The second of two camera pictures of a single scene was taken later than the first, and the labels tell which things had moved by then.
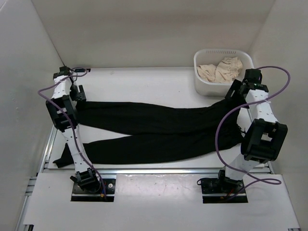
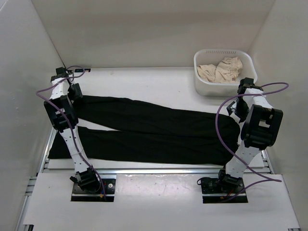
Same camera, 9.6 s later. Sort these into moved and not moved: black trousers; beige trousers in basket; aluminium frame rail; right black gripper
Moved: black trousers; right black gripper
Not moved: aluminium frame rail; beige trousers in basket
